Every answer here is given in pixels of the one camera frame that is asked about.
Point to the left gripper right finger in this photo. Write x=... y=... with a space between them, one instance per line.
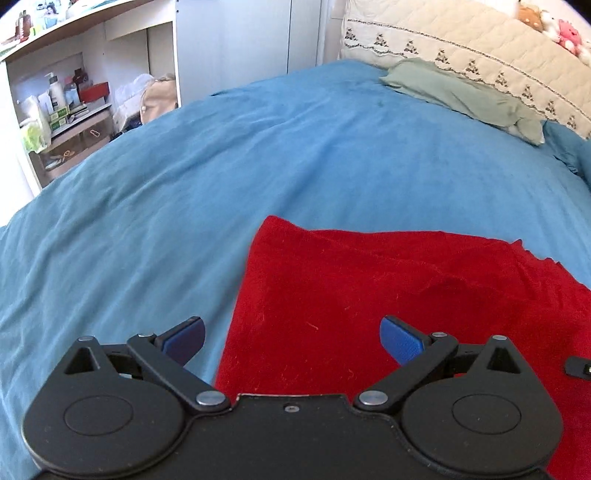
x=421 y=358

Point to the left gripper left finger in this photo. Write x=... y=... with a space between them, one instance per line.
x=162 y=358

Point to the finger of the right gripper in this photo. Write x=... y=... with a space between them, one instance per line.
x=578 y=367

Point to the red cloth garment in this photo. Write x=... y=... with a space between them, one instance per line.
x=311 y=302

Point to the blue bed sheet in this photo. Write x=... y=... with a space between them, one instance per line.
x=155 y=227

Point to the rolled blue duvet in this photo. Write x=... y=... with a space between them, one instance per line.
x=569 y=148

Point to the beige bag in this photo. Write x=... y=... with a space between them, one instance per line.
x=159 y=97

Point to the green pillow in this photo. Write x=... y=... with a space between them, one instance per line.
x=425 y=81

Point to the red box on shelf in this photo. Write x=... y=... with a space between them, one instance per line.
x=94 y=92

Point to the white lotion bottle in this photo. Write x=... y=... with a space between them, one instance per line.
x=56 y=92

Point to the white shelf unit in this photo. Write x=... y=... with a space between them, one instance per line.
x=127 y=44

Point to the white wardrobe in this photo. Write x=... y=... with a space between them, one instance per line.
x=222 y=45

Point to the cream quilted headboard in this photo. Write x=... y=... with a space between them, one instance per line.
x=477 y=42

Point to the pink plush toy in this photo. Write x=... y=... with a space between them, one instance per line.
x=571 y=40

